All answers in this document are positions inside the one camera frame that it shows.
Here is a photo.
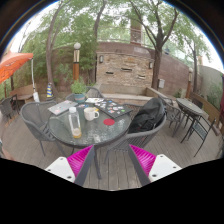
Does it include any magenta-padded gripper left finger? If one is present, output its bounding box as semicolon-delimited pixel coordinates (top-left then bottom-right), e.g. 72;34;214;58
44;144;98;187

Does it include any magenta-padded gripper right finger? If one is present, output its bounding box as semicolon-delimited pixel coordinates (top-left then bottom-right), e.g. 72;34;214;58
127;144;183;187

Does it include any clear plastic bottle white cap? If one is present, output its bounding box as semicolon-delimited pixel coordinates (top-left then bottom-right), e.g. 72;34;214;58
68;106;83;139

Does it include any grey wicker armchair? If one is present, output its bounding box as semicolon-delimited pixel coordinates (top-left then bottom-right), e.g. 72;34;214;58
19;100;68;158
103;113;168;164
85;86;105;99

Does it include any black metal chair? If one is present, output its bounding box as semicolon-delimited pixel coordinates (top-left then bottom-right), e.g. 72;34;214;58
180;116;218;158

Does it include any grey patio chair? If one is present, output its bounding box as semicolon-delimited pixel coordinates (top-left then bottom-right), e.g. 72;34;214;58
158;94;183;138

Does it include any black jacket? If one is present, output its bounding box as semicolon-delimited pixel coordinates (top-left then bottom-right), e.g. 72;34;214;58
128;97;167;134

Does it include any silver laptop with stickers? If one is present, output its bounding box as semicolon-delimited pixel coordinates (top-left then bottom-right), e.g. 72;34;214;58
47;99;79;117

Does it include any white ribbed mug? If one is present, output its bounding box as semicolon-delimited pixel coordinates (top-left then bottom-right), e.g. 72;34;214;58
83;106;101;122

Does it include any round grey patio table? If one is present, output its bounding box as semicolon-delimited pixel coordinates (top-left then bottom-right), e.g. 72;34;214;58
175;97;204;144

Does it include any flat round red coaster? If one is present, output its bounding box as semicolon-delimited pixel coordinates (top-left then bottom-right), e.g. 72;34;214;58
103;118;116;127

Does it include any white printed paper sheet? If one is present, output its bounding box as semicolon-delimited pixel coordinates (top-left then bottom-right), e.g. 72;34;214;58
85;97;105;104

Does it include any blue yellow striped cone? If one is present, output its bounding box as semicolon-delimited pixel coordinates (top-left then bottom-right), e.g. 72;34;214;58
45;82;55;99

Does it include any black laptop with stickers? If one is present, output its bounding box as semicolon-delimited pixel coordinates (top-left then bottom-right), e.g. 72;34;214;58
94;99;134;119

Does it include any dark wicker chair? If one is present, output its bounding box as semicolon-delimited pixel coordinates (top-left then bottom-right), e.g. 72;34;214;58
0;94;19;121

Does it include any green plant in blue pot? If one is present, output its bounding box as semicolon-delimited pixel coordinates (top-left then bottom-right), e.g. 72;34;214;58
69;79;88;104

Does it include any wooden bench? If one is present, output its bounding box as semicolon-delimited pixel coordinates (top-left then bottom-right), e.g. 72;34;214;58
9;83;36;101

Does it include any tree with dark forked trunk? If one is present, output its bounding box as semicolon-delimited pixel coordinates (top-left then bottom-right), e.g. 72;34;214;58
128;0;181;91

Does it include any tree with slender leaning trunk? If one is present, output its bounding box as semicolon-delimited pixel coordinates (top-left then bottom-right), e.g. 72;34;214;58
45;0;73;98

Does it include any orange patio umbrella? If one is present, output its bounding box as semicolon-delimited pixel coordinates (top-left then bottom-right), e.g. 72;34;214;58
0;50;37;96

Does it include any slim wooden lamp post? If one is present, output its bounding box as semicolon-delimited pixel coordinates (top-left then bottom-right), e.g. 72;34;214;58
186;68;194;98

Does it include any globe-topped wooden lamp post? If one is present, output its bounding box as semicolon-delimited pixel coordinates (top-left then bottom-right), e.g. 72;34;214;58
72;41;82;81

